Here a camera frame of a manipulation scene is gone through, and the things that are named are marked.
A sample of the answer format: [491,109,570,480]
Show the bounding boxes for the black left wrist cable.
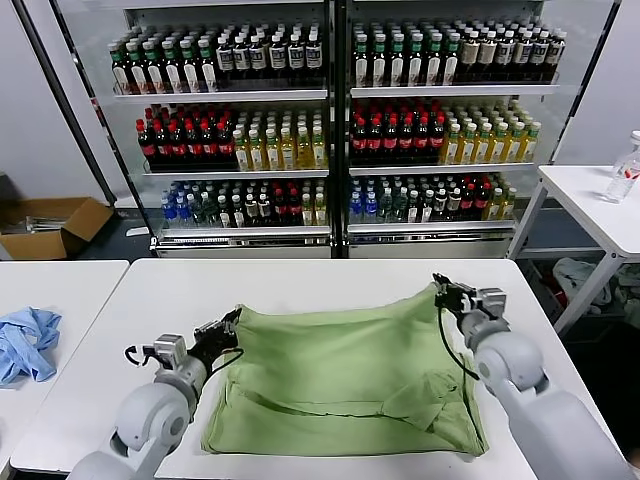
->
[208,346,246,375]

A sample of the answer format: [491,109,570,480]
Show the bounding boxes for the beige label tea bottle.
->
[459,30,480,84]
[477,30,498,84]

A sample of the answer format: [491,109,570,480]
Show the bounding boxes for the grey green cloth pile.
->
[612,264,640,327]

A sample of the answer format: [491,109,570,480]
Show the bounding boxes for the white label dark drink bottle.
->
[529,30,551,84]
[287,32,306,80]
[547,30,567,84]
[232,34,251,82]
[216,35,236,84]
[305,31,324,80]
[248,33,268,81]
[268,33,288,81]
[494,30,516,84]
[512,30,534,84]

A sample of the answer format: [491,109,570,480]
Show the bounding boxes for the white side table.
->
[507,164,640,337]

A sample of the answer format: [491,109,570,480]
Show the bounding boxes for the red cap cola bottle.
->
[398,117,416,162]
[184,119,202,161]
[429,115,447,161]
[168,119,186,162]
[200,119,218,161]
[137,119,155,164]
[367,118,385,164]
[351,118,369,164]
[383,117,400,164]
[414,116,431,162]
[216,119,235,160]
[152,119,170,164]

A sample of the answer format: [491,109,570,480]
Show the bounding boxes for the crumpled light blue shirt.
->
[0,306,64,386]

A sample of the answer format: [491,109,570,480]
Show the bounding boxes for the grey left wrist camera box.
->
[152,333,190,370]

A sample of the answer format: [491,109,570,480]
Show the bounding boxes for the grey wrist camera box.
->
[474,287,510,322]
[152,333,190,370]

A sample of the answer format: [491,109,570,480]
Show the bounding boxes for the black framed glass cooler door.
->
[548,0,627,167]
[14,0,152,240]

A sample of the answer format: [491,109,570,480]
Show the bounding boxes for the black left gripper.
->
[192,308,245,360]

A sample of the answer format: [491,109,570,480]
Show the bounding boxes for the metal rods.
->
[19,213,71,234]

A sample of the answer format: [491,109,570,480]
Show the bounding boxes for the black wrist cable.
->
[208,346,246,375]
[435,303,482,382]

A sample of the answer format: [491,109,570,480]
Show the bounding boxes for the white cooler shelf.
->
[158,225,332,241]
[113,88,330,105]
[347,220,516,236]
[143,168,330,181]
[349,84,561,100]
[349,162,537,178]

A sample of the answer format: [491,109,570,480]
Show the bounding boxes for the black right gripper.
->
[432,272,480,316]

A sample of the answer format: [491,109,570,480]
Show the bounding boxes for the green cap tea bottle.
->
[353,35,372,90]
[160,40,184,95]
[178,39,201,95]
[143,42,166,96]
[443,33,461,88]
[407,33,426,89]
[370,34,390,89]
[109,42,132,96]
[425,33,445,89]
[197,38,220,94]
[388,33,407,89]
[125,42,150,96]

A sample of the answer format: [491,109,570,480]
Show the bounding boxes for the light green polo shirt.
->
[200,282,490,457]

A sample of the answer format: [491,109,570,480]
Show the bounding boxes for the black cable with white connectors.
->
[124,343,157,367]

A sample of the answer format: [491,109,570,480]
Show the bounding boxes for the white crumpled cloth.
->
[551,258,613,307]

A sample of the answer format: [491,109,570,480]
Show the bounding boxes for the open cardboard box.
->
[0,196,116,262]

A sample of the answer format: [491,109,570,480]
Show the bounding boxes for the white display cooler cabinet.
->
[113,0,569,261]

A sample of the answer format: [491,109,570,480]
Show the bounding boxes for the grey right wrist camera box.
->
[474,287,510,322]

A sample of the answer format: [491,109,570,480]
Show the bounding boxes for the black cooler centre post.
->
[327,0,354,260]

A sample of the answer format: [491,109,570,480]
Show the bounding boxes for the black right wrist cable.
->
[435,303,482,382]

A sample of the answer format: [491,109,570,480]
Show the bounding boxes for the clear plastic water bottle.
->
[603,131,640,205]

